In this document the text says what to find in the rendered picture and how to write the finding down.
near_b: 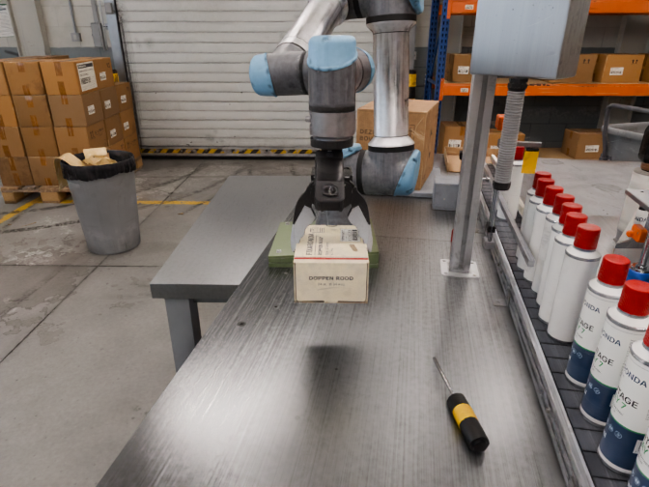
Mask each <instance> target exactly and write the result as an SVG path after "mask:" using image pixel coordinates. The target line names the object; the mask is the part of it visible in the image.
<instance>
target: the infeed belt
mask: <svg viewBox="0 0 649 487"><path fill-rule="evenodd" d="M487 165H488V167H489V169H490V171H491V173H492V175H493V177H494V174H495V168H494V166H493V164H492V163H487ZM481 191H482V194H483V197H484V199H485V202H486V204H487V207H488V210H489V212H490V211H491V205H492V203H491V201H492V195H493V189H492V187H491V185H490V183H489V182H486V181H482V187H481ZM496 216H497V212H496V214H495V220H494V225H495V229H496V232H497V235H498V236H499V239H500V241H501V244H502V247H503V249H504V252H505V255H506V257H507V260H508V262H509V265H510V268H511V270H512V273H513V275H514V277H515V280H516V282H517V285H518V287H519V290H520V293H521V295H522V299H523V302H524V305H525V307H526V310H527V312H528V315H529V318H530V320H531V323H532V326H533V328H534V330H535V332H536V335H537V338H538V340H539V343H540V345H541V348H542V351H543V353H544V356H545V358H546V361H547V364H548V366H549V369H550V372H551V375H552V377H553V380H554V382H555V385H556V388H557V390H558V393H559V396H560V398H561V401H562V403H563V406H564V409H565V411H566V414H567V416H568V418H569V421H570V423H571V426H572V428H573V431H574V434H575V436H576V439H577V441H578V446H579V448H580V451H581V453H582V456H583V459H584V461H585V464H586V467H587V469H588V471H589V473H590V476H591V479H592V481H593V484H594V486H595V487H626V485H627V483H628V480H629V478H628V477H627V476H623V475H621V474H618V473H615V472H613V471H612V470H610V469H609V468H607V467H606V466H605V465H604V464H603V463H602V461H601V460H600V458H599V456H598V453H597V449H598V446H599V444H600V441H601V438H602V435H603V432H604V429H603V428H599V427H597V426H594V425H592V424H591V423H589V422H588V421H586V420H585V419H584V418H583V417H582V416H581V414H580V412H579V405H580V403H581V399H582V396H583V393H584V390H583V389H580V388H577V387H574V386H573V385H571V384H570V383H569V382H568V381H567V380H566V378H565V374H564V373H565V370H566V366H567V363H568V359H569V355H570V352H571V348H572V344H562V343H559V342H556V341H554V340H552V339H551V338H549V336H548V335H547V329H548V325H547V324H545V323H543V322H541V321H540V320H539V318H538V313H539V309H540V307H539V306H538V305H537V304H536V299H537V295H535V294H534V293H533V292H532V291H531V286H532V284H531V283H528V282H527V281H525V280H524V279H523V273H524V272H522V271H520V270H519V269H518V268H517V263H518V259H516V257H515V255H516V251H517V245H518V244H517V242H516V240H515V238H514V235H513V233H512V231H511V229H510V227H509V225H508V222H507V221H503V220H500V219H498V218H496ZM515 221H516V223H517V225H518V227H519V229H520V230H521V225H522V217H521V215H520V213H519V211H517V216H516V220H515Z"/></svg>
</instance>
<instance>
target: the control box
mask: <svg viewBox="0 0 649 487"><path fill-rule="evenodd" d="M590 3H591V0H478V4H477V12H476V20H475V28H474V37H473V45H472V52H471V61H470V69H469V73H470V74H476V75H490V76H505V77H519V78H534V79H548V80H557V79H563V78H569V77H574V76H575V75H576V73H577V68H578V60H579V56H580V51H581V46H582V41H583V36H584V31H585V26H586V22H587V18H588V13H589V8H590Z"/></svg>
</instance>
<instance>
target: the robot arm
mask: <svg viewBox="0 0 649 487"><path fill-rule="evenodd" d="M423 10H424V0H307V6H306V7H305V9H304V10H303V12H302V13H301V14H300V16H299V17H298V18H297V20H296V22H295V23H294V24H293V26H292V27H291V28H290V30H289V31H288V33H287V34H286V35H285V37H284V38H283V39H282V41H281V42H280V44H279V45H278V46H277V47H276V48H275V49H274V51H273V52H272V53H269V54H267V53H264V54H259V55H255V56H254V57H253V58H252V60H251V62H250V66H249V78H250V82H251V86H252V88H253V90H254V91H255V92H256V94H258V95H259V96H263V97H275V98H277V97H278V96H301V95H308V97H309V115H310V116H306V117H305V122H306V123H311V124H310V125H309V133H310V135H312V136H311V137H310V145H311V146H312V147H314V148H318V149H322V150H321V151H317V152H316V156H315V167H312V172H311V183H310V184H309V186H307V188H306V190H305V191H304V192H303V193H302V194H301V195H300V196H299V198H298V199H297V202H296V208H295V214H294V221H293V227H292V234H291V249H292V252H295V251H296V244H299V242H300V239H301V238H302V237H303V236H304V234H305V229H306V228H307V226H309V225H310V224H312V223H313V221H314V220H315V216H316V214H315V212H314V210H313V208H312V207H313V205H314V206H315V209H316V210H317V211H318V215H317V219H316V222H315V225H354V226H355V227H356V229H357V230H358V236H359V237H360V238H361V239H362V240H363V243H364V244H367V250H368V252H371V251H372V245H373V237H372V231H371V224H370V217H369V211H368V206H367V203H366V200H365V198H364V196H363V195H362V194H373V195H393V196H396V195H410V194H411V193H412V192H413V191H414V188H415V185H416V182H417V177H418V172H419V166H420V157H421V153H420V151H419V150H417V149H415V150H414V141H413V140H412V139H411V138H410V137H409V31H410V29H411V28H412V27H413V26H414V25H415V24H416V15H417V14H422V13H423ZM357 18H366V26H367V28H368V29H369V30H370V31H371V32H372V33H373V59H372V57H371V56H370V54H369V53H368V52H366V51H365V50H363V49H361V48H358V47H356V39H355V37H353V36H341V35H334V36H330V35H331V33H332V32H333V30H334V28H335V27H337V26H339V25H341V24H342V23H343V22H344V20H349V19H357ZM373 78H374V137H373V139H372V140H371V141H370V142H369V143H368V150H361V149H362V147H361V145H360V144H358V143H353V136H354V134H355V93H359V92H361V91H363V90H364V89H365V88H366V87H367V86H368V85H369V84H370V83H371V81H372V80H373Z"/></svg>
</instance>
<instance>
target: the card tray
mask: <svg viewBox="0 0 649 487"><path fill-rule="evenodd" d="M462 150H463V147H444V153H443V156H444V161H445V166H446V171H447V172H455V173H460V169H461V161H462V160H461V159H459V153H460V151H462ZM498 150H499V149H488V148H487V153H486V160H485V162H486V163H493V162H492V161H491V157H492V155H495V157H496V159H497V158H498Z"/></svg>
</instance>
